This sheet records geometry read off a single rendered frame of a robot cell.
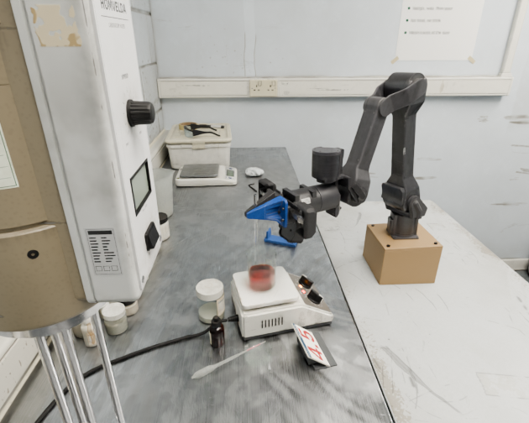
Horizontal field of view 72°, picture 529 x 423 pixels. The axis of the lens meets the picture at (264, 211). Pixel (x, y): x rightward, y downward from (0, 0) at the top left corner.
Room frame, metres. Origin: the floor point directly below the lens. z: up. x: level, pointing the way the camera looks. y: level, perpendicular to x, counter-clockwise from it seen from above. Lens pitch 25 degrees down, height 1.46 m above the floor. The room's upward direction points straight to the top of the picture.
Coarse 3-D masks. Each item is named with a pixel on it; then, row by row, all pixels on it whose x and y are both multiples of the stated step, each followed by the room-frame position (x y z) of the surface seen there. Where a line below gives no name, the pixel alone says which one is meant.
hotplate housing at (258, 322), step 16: (240, 304) 0.60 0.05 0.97; (288, 304) 0.60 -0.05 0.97; (304, 304) 0.60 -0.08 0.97; (240, 320) 0.58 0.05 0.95; (256, 320) 0.57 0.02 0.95; (272, 320) 0.58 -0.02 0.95; (288, 320) 0.59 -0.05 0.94; (304, 320) 0.60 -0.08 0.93; (320, 320) 0.61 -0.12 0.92; (256, 336) 0.57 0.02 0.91
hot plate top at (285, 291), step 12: (240, 276) 0.67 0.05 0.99; (276, 276) 0.67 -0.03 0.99; (288, 276) 0.67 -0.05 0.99; (240, 288) 0.63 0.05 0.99; (276, 288) 0.63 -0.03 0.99; (288, 288) 0.63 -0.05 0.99; (240, 300) 0.59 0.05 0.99; (252, 300) 0.59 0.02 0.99; (264, 300) 0.59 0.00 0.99; (276, 300) 0.59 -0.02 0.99; (288, 300) 0.59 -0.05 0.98
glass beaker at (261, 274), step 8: (248, 248) 0.65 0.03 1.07; (264, 248) 0.67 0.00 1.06; (272, 248) 0.66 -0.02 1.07; (248, 256) 0.65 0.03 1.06; (264, 256) 0.67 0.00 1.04; (272, 256) 0.66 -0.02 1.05; (248, 264) 0.63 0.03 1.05; (256, 264) 0.61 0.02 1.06; (264, 264) 0.61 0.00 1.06; (272, 264) 0.62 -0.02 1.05; (248, 272) 0.63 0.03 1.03; (256, 272) 0.61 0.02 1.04; (264, 272) 0.61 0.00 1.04; (272, 272) 0.62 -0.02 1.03; (248, 280) 0.63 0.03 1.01; (256, 280) 0.61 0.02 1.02; (264, 280) 0.61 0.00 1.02; (272, 280) 0.62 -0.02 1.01; (256, 288) 0.61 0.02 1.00; (264, 288) 0.61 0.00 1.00; (272, 288) 0.62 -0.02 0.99
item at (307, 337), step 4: (300, 328) 0.57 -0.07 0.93; (300, 332) 0.56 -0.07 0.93; (304, 332) 0.57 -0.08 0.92; (308, 332) 0.58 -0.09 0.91; (304, 336) 0.55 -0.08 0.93; (308, 336) 0.56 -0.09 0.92; (304, 340) 0.54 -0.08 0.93; (308, 340) 0.55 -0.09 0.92; (312, 340) 0.56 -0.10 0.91; (308, 344) 0.53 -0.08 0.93; (312, 344) 0.54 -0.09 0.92; (316, 344) 0.55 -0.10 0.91; (308, 348) 0.51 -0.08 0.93; (312, 348) 0.52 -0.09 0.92; (316, 348) 0.53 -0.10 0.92; (312, 352) 0.51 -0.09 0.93; (316, 352) 0.52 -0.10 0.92; (320, 352) 0.53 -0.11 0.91; (312, 356) 0.50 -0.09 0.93; (316, 356) 0.50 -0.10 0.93; (320, 356) 0.51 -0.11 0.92; (324, 360) 0.51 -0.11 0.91
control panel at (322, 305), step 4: (292, 276) 0.71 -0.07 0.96; (296, 276) 0.72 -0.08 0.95; (292, 280) 0.69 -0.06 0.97; (296, 280) 0.70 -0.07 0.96; (296, 284) 0.68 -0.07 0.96; (296, 288) 0.66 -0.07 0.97; (300, 288) 0.67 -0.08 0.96; (304, 288) 0.68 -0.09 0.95; (312, 288) 0.70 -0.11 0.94; (316, 288) 0.71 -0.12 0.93; (300, 292) 0.65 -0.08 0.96; (308, 292) 0.66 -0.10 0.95; (304, 296) 0.64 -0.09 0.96; (304, 300) 0.62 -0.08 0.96; (308, 300) 0.63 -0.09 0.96; (308, 304) 0.61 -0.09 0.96; (312, 304) 0.62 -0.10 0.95; (316, 304) 0.63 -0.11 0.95; (320, 304) 0.63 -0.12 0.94; (324, 304) 0.64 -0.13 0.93; (320, 308) 0.62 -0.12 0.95; (324, 308) 0.62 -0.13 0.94; (328, 308) 0.63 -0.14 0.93
